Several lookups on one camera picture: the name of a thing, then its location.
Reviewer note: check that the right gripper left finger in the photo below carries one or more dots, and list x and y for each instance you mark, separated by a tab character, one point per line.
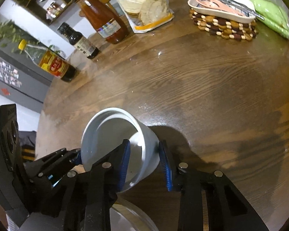
120	161

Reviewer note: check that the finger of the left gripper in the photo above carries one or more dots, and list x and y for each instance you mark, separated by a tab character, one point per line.
71	157

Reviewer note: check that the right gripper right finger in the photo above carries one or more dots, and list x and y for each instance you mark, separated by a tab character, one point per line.
169	168

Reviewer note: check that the white cylindrical bowl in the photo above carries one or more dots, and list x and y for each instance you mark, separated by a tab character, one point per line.
106	130

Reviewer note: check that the large white bowl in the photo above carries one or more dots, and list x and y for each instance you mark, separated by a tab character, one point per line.
126	216

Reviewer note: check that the wooden chair with dark jacket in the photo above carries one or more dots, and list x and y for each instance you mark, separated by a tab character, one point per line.
27	144

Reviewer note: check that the vinegar bottle yellow red label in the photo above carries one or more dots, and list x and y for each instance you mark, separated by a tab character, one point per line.
48	61

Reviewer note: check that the grey refrigerator with magnets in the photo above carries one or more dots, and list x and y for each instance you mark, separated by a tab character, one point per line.
21	81

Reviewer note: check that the small dark soy bottle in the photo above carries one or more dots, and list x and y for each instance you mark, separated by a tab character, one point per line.
78	41

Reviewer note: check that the orange sauce bottle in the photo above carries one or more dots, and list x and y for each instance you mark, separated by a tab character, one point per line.
104	21

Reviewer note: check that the green trailing plant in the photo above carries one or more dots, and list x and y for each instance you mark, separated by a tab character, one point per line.
11	35

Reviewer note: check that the woven bead trivet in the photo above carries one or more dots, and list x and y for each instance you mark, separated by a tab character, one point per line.
224	28

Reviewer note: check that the bag of round flatbreads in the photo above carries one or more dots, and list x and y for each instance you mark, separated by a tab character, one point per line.
146	15

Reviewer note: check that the pink plastic scoop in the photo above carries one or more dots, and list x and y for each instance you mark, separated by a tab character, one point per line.
218	5

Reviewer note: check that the white tray with utensils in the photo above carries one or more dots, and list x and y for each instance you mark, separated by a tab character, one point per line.
245	6

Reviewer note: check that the green package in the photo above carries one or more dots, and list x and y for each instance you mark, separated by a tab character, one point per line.
274	16

